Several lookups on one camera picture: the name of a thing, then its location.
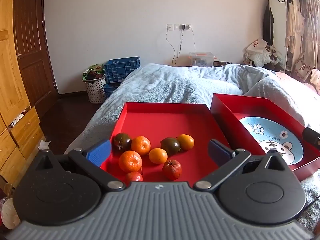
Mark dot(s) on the red left tray box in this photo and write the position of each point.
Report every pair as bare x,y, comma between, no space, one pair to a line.
157,121

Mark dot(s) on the white shopping bag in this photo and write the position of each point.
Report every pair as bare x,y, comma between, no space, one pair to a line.
257,46

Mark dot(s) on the clear plastic storage box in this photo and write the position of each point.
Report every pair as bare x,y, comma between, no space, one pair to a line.
201,59

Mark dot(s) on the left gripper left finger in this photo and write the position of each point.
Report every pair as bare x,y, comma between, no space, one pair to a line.
90,161

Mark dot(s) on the brown wooden door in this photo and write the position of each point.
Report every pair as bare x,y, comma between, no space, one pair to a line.
33,55

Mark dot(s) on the blue plastic crate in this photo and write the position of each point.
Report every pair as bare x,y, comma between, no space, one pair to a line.
116,70
110,88

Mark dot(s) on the large bumpy mandarin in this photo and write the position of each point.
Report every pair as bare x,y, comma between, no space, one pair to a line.
130,161

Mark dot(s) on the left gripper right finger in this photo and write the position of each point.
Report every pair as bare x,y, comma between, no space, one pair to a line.
229,162

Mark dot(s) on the red right tray box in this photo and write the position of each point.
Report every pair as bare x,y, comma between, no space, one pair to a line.
229,109

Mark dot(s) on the smooth orange with stem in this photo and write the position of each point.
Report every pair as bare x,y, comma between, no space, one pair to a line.
158,156

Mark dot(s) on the red tray box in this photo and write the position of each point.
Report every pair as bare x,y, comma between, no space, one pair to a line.
157,121
229,109

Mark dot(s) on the hanging clothes rack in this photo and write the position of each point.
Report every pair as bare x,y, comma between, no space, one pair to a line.
291,27

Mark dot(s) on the lower blue plastic crate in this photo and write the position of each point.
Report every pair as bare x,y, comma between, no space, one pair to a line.
110,88

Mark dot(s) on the red hawthorn fruit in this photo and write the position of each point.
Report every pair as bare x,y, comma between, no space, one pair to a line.
172,169
134,176

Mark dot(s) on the light wooden wardrobe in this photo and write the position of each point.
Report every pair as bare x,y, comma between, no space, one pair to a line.
20,124

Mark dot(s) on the white laundry basket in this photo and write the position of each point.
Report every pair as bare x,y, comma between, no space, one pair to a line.
95,89

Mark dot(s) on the blue tiger plate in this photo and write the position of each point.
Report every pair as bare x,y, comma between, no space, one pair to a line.
270,134

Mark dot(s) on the small smooth orange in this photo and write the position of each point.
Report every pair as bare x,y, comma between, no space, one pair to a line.
186,142

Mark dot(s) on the wrinkled orange mandarin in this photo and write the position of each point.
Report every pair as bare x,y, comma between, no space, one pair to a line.
141,145

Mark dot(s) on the dark green tomato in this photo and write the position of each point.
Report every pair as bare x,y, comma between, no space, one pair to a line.
170,145
121,142

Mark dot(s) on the grey blue bed blanket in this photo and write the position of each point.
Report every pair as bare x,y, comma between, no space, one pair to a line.
156,83

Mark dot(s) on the white wall socket strip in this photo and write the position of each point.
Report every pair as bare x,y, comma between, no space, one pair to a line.
178,27

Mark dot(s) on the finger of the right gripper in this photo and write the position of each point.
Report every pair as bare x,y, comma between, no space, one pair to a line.
311,137

